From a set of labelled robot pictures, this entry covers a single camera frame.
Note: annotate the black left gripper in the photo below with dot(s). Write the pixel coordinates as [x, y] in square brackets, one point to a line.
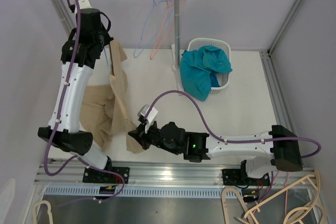
[106, 38]

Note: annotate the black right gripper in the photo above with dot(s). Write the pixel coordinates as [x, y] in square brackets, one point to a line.
[143, 140]

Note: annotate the beige tank top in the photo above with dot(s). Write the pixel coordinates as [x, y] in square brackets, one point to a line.
[104, 110]

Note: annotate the teal t shirt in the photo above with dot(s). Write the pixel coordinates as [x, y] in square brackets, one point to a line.
[196, 67]

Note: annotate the dark blue t shirt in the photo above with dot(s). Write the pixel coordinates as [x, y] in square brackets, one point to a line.
[214, 81]

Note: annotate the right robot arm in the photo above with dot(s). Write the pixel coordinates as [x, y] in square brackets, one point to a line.
[276, 149]

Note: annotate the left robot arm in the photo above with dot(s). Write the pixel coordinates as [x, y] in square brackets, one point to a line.
[78, 56]

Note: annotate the white perforated plastic basket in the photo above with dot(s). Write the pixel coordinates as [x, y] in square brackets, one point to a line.
[222, 78]

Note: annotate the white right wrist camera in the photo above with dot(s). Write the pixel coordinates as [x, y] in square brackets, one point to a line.
[147, 113]

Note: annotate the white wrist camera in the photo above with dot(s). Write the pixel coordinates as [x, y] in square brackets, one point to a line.
[147, 113]
[84, 4]

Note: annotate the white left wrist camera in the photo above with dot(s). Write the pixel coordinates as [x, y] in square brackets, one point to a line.
[84, 4]

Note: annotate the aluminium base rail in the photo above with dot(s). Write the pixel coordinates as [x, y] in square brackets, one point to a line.
[141, 180]

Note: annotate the aluminium corner frame post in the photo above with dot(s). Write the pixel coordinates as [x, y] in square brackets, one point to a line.
[293, 11]

